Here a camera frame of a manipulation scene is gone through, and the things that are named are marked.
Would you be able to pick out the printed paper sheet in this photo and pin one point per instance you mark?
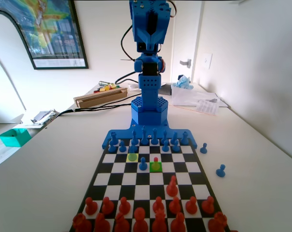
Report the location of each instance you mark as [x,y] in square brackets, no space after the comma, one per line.
[207,107]

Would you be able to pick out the red toy block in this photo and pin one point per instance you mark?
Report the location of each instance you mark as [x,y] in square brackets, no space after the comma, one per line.
[96,91]

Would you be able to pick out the long cardboard box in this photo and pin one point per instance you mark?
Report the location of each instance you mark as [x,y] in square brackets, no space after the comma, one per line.
[100,100]

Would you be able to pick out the red chess pawn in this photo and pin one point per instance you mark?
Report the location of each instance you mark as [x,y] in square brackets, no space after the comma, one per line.
[107,207]
[157,205]
[208,206]
[91,207]
[124,207]
[174,207]
[191,206]
[156,160]

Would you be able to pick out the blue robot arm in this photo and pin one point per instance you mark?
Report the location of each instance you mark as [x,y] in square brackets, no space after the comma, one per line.
[149,94]

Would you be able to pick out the green plastic bin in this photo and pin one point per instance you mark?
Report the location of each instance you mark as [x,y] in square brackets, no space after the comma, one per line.
[13,141]

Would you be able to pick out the chessboard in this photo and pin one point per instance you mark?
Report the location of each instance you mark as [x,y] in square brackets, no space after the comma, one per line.
[157,180]

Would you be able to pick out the blue chess bishop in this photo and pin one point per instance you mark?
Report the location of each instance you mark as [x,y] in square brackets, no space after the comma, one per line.
[134,138]
[164,138]

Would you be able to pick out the red chess rook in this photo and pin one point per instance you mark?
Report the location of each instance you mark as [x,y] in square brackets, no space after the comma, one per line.
[218,222]
[81,223]

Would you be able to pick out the blue chess rook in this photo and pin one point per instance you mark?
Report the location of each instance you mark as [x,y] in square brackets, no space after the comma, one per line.
[114,138]
[184,139]

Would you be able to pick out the clear plastic bag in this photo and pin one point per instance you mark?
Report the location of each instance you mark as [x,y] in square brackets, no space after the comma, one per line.
[184,96]

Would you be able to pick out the white wall switch plate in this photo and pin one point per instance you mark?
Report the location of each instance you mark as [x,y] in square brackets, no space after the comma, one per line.
[206,61]

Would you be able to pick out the crumpled paper pile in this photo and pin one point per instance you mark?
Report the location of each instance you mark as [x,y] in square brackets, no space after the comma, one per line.
[43,117]

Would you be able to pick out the yellow toy block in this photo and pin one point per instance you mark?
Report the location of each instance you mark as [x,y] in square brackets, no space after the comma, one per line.
[103,89]

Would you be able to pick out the green toy block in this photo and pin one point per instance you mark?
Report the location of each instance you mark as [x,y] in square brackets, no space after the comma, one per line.
[117,86]

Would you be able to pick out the red chess knight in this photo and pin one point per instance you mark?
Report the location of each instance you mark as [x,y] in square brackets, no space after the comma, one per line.
[171,188]
[101,223]

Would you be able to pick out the silver metal can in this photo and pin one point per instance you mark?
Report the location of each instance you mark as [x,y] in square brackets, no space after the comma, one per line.
[102,83]

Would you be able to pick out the red chess queen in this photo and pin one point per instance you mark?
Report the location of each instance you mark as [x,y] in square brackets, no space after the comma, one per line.
[159,222]

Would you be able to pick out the blue chess pawn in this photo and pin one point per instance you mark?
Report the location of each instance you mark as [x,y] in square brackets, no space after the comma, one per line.
[133,143]
[203,149]
[122,147]
[220,172]
[165,148]
[175,147]
[142,165]
[111,148]

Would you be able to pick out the blue chess knight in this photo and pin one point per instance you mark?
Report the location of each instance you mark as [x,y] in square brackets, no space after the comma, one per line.
[132,154]
[174,137]

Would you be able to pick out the red chess bishop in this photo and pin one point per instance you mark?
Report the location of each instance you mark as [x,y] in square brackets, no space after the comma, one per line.
[121,224]
[178,223]

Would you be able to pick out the blue fluffy cloth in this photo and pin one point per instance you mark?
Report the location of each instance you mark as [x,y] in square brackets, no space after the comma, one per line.
[184,82]

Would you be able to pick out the black framed map poster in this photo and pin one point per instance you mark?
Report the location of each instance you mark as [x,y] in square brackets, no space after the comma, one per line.
[51,31]

